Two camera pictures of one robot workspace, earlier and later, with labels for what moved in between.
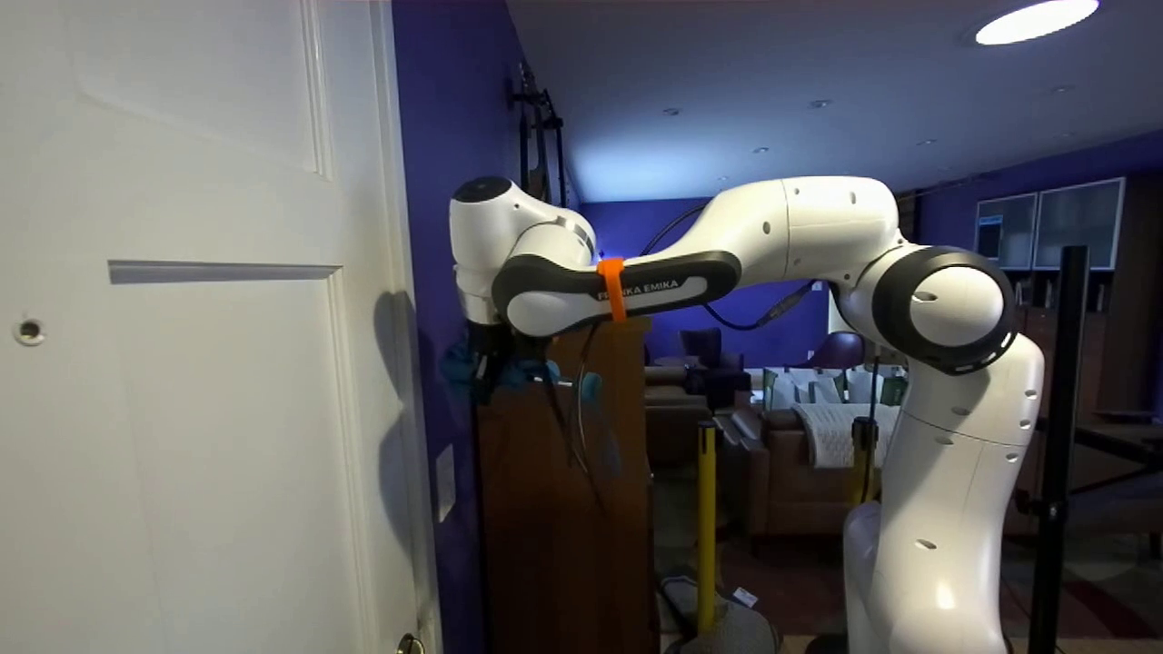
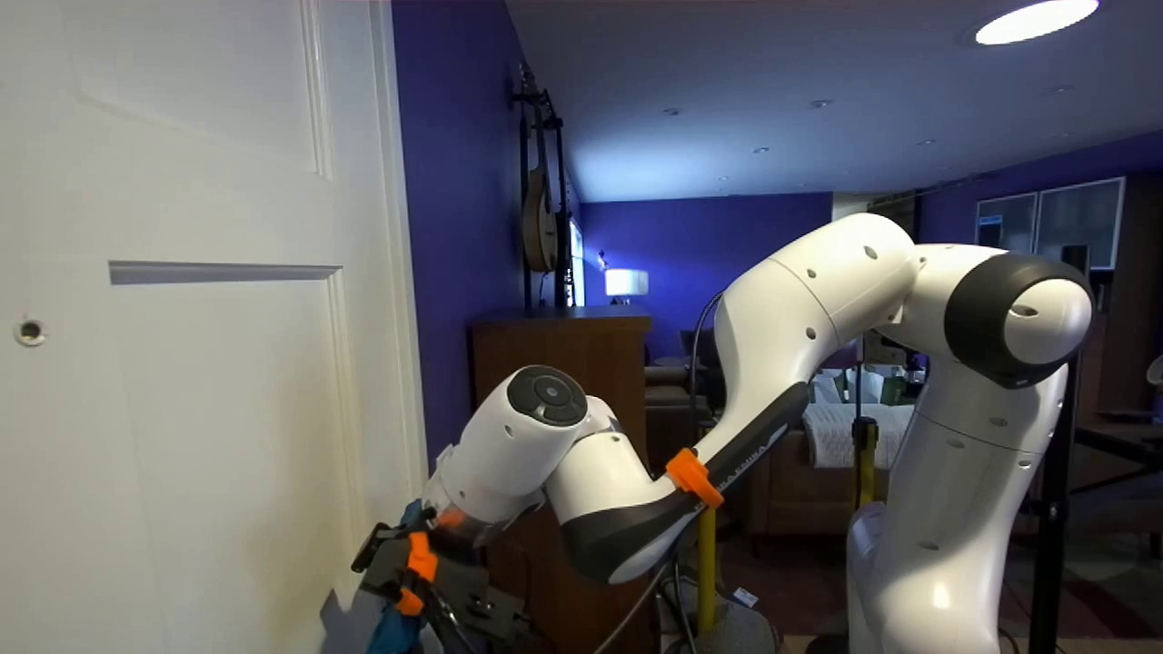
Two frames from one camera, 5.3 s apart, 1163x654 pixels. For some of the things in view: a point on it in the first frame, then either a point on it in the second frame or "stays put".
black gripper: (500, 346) → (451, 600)
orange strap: (610, 275) → (690, 473)
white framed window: (1041, 225) stays put
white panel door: (210, 394) stays put
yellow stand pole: (705, 531) stays put
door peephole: (31, 330) stays put
